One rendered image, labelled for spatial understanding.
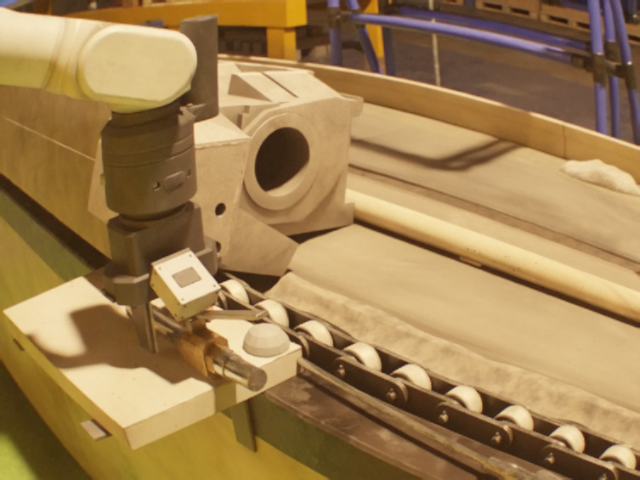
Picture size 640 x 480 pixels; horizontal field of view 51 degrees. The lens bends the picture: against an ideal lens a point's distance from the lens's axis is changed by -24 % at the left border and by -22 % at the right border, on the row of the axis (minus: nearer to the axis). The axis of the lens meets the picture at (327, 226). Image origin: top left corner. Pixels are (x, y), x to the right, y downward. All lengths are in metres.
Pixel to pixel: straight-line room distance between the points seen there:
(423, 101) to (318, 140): 0.63
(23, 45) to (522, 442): 0.53
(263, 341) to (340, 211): 0.41
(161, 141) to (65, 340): 0.26
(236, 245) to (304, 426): 0.30
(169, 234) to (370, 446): 0.24
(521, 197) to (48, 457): 1.33
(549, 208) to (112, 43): 0.78
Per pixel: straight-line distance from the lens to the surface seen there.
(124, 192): 0.65
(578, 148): 1.41
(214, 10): 6.60
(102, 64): 0.59
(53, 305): 0.87
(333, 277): 0.98
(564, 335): 0.84
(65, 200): 1.06
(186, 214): 0.69
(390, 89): 1.70
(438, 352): 0.82
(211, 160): 0.85
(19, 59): 0.60
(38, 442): 2.01
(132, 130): 0.64
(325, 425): 0.68
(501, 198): 1.22
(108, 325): 0.81
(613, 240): 1.10
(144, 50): 0.60
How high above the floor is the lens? 1.17
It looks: 22 degrees down
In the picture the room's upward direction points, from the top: 3 degrees counter-clockwise
